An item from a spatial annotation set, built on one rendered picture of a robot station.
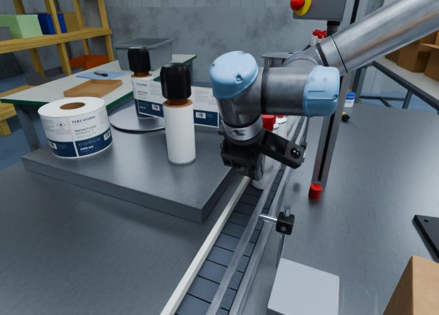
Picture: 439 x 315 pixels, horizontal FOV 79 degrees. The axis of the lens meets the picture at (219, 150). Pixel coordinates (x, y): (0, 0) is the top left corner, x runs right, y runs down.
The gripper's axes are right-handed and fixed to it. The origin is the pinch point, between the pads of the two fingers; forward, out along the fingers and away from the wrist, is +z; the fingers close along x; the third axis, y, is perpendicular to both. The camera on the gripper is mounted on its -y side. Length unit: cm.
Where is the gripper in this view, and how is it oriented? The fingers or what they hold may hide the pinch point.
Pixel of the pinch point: (260, 176)
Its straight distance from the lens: 69.4
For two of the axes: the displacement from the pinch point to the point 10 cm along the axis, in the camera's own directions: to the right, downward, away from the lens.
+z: 2.0, 5.4, 8.2
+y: -9.2, -1.9, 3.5
